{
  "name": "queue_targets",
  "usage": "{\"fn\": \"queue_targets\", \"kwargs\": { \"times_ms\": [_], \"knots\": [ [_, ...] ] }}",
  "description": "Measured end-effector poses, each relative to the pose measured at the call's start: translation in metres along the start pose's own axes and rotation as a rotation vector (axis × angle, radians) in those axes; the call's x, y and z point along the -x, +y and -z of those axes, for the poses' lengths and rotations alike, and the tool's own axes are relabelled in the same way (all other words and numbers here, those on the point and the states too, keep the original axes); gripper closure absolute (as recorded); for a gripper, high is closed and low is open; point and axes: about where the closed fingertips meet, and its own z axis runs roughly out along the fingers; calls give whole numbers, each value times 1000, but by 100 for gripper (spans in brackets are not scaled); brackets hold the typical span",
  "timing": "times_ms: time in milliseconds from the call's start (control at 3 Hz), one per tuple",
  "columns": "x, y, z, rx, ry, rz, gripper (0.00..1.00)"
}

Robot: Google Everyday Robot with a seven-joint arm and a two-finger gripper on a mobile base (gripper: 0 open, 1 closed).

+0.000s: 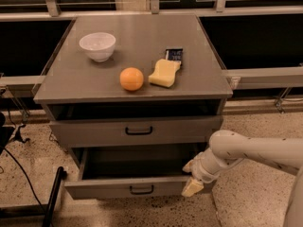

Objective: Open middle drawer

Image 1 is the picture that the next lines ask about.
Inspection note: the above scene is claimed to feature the white ceramic bowl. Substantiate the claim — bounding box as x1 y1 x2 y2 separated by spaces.
79 32 116 62

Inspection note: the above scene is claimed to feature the grey drawer cabinet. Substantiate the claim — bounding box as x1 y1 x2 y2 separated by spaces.
34 15 229 163

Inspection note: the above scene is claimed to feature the black cable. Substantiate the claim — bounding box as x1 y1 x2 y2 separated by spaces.
0 145 48 213

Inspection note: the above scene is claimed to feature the black stand leg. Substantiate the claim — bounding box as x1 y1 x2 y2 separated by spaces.
0 166 67 227

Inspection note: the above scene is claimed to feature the yellow sponge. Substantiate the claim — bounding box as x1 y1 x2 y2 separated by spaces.
149 59 181 88

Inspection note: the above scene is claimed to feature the black clamp on left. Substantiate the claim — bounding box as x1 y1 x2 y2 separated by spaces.
0 113 29 155

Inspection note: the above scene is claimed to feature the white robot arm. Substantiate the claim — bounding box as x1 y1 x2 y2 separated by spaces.
182 130 303 227

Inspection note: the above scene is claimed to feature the metal window railing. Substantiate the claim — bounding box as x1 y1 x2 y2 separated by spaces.
1 0 302 114

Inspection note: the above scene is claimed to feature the grey drawer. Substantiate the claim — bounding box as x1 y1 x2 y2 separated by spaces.
50 115 223 148
65 144 205 200

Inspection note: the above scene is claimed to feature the grey top drawer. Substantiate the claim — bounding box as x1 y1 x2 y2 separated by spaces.
50 115 223 148

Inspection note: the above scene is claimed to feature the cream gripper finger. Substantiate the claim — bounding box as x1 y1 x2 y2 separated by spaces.
182 158 199 173
182 177 204 198

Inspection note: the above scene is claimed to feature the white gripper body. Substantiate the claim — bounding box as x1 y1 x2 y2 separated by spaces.
190 151 218 183

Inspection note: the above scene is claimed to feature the dark blue snack packet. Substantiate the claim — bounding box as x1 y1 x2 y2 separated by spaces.
165 48 183 65

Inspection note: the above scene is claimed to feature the orange ball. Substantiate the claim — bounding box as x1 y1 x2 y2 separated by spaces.
119 67 144 91

